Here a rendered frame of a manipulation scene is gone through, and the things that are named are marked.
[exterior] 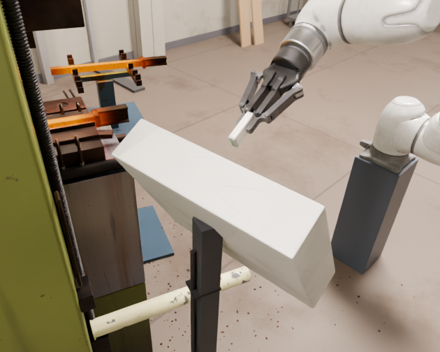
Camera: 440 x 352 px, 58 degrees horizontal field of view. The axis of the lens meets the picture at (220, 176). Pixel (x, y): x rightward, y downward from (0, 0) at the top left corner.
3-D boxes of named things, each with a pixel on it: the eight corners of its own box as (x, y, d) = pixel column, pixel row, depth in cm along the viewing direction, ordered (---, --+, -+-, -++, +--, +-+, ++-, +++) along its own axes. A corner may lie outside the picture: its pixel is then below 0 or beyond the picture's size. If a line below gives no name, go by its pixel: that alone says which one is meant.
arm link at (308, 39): (293, 50, 92) (279, 68, 91) (288, 19, 85) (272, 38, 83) (329, 60, 88) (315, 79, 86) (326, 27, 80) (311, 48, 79)
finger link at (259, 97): (277, 70, 82) (272, 68, 83) (246, 110, 79) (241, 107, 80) (280, 83, 85) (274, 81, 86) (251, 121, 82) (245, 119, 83)
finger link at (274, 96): (283, 84, 85) (289, 86, 84) (256, 123, 82) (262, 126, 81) (281, 71, 81) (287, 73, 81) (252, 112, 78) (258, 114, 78)
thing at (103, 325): (242, 272, 118) (244, 260, 115) (251, 286, 114) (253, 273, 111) (91, 327, 101) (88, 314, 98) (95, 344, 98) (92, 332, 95)
